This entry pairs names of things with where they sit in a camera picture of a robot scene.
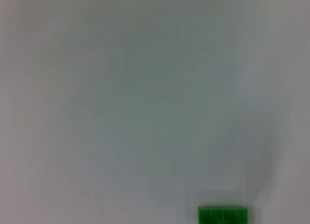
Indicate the green brick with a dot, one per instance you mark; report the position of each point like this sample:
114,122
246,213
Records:
222,215

